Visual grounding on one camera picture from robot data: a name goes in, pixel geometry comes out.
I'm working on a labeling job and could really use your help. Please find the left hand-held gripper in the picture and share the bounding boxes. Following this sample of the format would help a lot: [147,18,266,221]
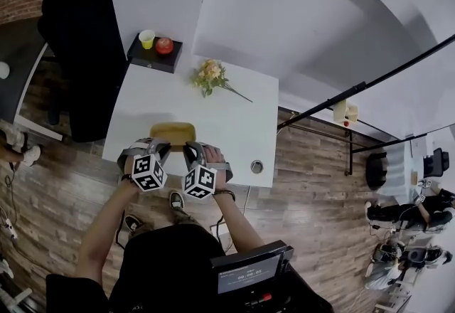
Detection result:
[117,137,172,193]

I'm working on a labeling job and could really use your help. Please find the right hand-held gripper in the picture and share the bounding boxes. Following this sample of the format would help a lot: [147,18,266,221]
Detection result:
[181,142,234,201]

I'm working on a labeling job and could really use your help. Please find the yellow plastic tray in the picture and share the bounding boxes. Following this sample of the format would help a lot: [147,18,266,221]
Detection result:
[149,121,198,147]

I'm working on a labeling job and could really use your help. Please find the person's left forearm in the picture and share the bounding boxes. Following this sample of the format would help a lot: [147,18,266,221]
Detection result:
[75,176,138,281]

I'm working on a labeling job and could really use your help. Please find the person's right forearm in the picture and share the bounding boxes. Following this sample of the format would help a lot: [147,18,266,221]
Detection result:
[212,191,268,256]

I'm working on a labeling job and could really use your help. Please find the person's right hand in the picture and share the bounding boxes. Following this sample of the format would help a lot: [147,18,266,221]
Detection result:
[204,146,227,164]

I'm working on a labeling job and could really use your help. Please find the white table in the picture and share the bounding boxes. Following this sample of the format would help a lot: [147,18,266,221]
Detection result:
[102,61,279,189]

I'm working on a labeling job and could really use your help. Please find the person's right shoe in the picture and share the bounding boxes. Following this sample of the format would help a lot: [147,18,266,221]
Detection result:
[168,190,186,212]

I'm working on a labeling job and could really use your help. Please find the person's shoe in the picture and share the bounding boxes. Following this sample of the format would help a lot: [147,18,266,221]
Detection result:
[124,213,144,235]
[168,190,186,212]

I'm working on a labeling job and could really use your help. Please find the person's olive trousers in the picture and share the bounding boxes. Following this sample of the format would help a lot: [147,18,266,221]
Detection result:
[169,209,200,228]

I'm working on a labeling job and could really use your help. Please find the person's left shoe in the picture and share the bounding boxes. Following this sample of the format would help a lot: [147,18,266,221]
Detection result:
[124,213,144,235]

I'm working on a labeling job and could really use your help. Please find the yellow flower bouquet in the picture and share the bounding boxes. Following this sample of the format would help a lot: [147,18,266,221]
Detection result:
[189,58,255,104]

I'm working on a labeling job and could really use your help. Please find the black flat box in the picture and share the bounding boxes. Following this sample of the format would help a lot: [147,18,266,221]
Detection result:
[126,33,183,75]

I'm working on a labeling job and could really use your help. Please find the red apple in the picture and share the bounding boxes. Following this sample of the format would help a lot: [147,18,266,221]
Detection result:
[154,37,175,55]

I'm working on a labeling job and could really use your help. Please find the yellow paper cup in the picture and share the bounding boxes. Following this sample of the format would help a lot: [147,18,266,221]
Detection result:
[138,29,156,51]

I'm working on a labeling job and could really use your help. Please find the person's black shirt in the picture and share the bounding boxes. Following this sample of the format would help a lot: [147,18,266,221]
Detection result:
[45,223,336,313]

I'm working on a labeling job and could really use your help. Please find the black office chair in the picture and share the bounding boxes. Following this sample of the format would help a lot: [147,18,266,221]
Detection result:
[37,0,126,144]

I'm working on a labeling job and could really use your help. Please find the black chest-mounted screen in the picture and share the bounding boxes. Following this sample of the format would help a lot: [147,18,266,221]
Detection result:
[209,240,296,297]

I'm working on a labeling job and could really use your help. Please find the cream whiteboard eraser holder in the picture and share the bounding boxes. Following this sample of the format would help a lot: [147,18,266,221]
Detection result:
[332,99,360,127]

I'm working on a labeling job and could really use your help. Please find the dark desk with white legs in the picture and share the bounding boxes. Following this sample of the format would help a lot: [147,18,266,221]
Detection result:
[0,28,63,141]

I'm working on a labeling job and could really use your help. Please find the white power strip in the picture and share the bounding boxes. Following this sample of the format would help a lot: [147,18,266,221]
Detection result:
[0,215,19,242]

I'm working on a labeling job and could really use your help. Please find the black waste bin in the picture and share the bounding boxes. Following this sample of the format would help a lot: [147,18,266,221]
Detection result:
[365,152,389,192]

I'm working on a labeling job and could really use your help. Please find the white drawer cabinet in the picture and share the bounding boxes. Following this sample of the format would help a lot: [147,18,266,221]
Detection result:
[385,133,428,198]

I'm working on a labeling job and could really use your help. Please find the black-framed whiteboard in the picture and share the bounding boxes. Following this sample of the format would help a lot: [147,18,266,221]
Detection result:
[277,33,455,164]

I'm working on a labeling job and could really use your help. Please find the small black chair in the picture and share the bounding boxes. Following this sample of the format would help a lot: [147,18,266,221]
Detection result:
[422,147,451,179]

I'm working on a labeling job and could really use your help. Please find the white cable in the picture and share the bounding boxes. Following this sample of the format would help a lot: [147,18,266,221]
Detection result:
[242,184,252,213]

